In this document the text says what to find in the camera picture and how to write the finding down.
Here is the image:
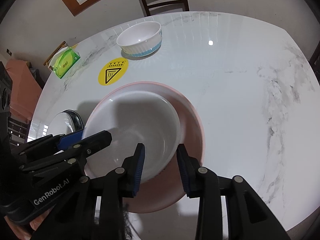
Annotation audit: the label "dark wooden side chair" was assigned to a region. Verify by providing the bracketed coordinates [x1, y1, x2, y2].
[8, 117, 30, 147]

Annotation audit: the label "white plate pink flowers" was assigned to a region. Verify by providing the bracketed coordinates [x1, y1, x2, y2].
[47, 109, 84, 135]

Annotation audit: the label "white Rabbit bowl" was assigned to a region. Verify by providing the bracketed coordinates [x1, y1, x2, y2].
[82, 91, 181, 183]

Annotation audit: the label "yellow warning sticker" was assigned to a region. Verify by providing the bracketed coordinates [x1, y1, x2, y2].
[98, 57, 129, 86]

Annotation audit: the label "pink bowl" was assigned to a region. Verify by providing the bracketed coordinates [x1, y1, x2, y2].
[83, 81, 206, 214]

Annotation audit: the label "person's left hand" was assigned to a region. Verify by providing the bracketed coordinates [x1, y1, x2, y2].
[4, 207, 53, 239]

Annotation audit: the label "green tissue box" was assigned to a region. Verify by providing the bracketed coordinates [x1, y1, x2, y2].
[48, 47, 80, 79]

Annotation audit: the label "light wooden chair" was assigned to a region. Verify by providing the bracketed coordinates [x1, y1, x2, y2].
[43, 41, 68, 67]

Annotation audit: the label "white Dog bowl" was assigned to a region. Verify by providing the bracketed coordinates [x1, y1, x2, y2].
[116, 21, 162, 57]

